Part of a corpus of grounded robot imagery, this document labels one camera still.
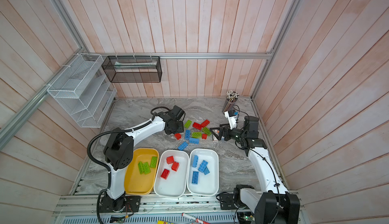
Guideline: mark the blue lego brick side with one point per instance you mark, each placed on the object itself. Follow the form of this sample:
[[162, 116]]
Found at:
[[194, 141]]

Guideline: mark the middle white plastic bin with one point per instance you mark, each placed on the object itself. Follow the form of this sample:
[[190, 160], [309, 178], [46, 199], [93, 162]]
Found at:
[[175, 185]]

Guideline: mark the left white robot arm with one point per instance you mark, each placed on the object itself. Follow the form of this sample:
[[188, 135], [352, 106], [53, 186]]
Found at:
[[119, 151]]

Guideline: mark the red long lego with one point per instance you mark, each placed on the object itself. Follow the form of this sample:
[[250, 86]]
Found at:
[[205, 123], [197, 126]]

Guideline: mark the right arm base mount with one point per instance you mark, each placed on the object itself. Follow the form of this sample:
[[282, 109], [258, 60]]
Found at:
[[227, 201]]

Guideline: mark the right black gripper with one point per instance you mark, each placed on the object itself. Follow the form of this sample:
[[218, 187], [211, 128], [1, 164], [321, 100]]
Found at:
[[227, 130]]

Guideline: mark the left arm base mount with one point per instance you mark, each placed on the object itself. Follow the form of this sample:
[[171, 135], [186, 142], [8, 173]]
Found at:
[[122, 204]]

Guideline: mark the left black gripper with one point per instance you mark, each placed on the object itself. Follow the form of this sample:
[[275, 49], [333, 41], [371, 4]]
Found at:
[[181, 129]]

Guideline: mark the black mesh wall basket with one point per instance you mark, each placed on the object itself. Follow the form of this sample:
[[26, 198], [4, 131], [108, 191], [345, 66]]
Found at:
[[133, 69]]

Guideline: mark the white plastic bin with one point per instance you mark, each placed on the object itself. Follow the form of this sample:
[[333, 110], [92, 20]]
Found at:
[[175, 185], [203, 177]]

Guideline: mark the metal pencil cup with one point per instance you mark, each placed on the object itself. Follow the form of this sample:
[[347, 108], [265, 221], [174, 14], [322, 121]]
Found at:
[[231, 98]]

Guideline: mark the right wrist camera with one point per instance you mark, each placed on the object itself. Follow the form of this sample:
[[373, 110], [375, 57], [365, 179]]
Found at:
[[232, 116]]

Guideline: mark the red marker pen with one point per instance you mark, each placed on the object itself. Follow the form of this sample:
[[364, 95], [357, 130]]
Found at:
[[192, 218]]

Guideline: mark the right white plastic bin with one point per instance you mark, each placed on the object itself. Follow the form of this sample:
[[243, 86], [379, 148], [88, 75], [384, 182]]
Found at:
[[203, 177]]

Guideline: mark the green lego brick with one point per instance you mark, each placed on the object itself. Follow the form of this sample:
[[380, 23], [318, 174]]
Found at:
[[188, 124], [206, 131], [154, 162], [196, 135], [146, 168], [140, 167]]

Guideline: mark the aluminium frame rail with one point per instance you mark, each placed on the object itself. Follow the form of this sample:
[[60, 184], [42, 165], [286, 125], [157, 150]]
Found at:
[[85, 205]]

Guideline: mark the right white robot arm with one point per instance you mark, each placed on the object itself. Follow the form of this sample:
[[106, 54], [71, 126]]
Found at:
[[275, 204]]

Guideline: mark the blue lego brick bottom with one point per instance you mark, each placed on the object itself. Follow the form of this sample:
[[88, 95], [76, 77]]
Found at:
[[195, 177]]

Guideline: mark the white wire mesh shelf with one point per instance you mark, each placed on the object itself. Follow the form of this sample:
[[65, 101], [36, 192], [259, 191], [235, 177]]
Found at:
[[84, 95]]

